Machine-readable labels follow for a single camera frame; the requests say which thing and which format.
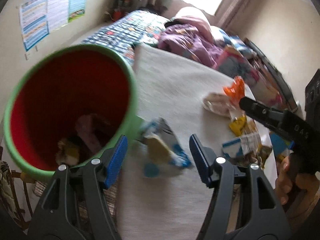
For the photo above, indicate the dark bed rail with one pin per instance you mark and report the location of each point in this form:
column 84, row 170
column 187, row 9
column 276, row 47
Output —
column 272, row 72

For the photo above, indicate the brown curtain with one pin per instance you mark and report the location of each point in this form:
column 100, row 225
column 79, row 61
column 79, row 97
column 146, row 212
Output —
column 237, row 2

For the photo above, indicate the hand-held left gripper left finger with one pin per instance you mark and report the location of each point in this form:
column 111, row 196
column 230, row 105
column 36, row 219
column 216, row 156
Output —
column 117, row 160

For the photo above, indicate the wall shelf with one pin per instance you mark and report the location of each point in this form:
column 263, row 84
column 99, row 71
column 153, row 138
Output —
column 125, row 2

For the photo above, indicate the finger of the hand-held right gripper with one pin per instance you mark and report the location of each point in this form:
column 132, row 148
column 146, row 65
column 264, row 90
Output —
column 262, row 115

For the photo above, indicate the blue checkered cloth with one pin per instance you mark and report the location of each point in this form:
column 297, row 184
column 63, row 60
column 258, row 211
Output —
column 232, row 40

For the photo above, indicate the floral cushion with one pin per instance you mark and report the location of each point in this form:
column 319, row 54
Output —
column 6, row 187

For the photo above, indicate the blue white carton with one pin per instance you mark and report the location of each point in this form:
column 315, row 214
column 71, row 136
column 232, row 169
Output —
column 237, row 147

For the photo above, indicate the white text wall poster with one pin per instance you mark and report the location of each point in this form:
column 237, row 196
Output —
column 58, row 10

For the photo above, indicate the black speaker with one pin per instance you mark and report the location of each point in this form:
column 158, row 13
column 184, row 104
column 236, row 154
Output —
column 313, row 95

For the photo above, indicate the crumpled pink wrapper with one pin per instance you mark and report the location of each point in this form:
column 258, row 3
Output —
column 87, row 132

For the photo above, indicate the blue striped wall poster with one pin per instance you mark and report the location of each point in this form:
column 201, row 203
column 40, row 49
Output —
column 33, row 22

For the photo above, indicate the blue packet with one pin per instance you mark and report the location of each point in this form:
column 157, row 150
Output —
column 277, row 142

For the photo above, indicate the blue white snack wrapper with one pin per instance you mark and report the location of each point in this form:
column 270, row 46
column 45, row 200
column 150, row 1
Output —
column 162, row 147

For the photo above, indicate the crumpled yellow brown wrapper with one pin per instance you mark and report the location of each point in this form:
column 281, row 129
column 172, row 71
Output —
column 67, row 152

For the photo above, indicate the green bucket red interior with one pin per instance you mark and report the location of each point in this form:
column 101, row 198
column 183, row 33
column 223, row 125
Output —
column 62, row 85

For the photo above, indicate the patterned blue bedspread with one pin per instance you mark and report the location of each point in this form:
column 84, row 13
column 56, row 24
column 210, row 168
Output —
column 125, row 30

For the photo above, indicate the white pink wrapper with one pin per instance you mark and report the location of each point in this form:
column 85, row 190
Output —
column 216, row 103

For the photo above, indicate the person's right hand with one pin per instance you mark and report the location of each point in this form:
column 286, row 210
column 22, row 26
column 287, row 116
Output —
column 283, row 180

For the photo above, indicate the pink pillow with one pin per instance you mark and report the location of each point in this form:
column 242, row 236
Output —
column 192, row 17

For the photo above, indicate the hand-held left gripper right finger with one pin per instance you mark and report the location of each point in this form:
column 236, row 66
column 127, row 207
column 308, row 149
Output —
column 198, row 160

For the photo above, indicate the orange wrapper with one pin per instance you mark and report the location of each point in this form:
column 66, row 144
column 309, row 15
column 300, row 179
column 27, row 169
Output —
column 235, row 90

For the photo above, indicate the purple quilt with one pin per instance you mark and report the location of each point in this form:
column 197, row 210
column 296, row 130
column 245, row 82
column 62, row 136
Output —
column 190, row 42

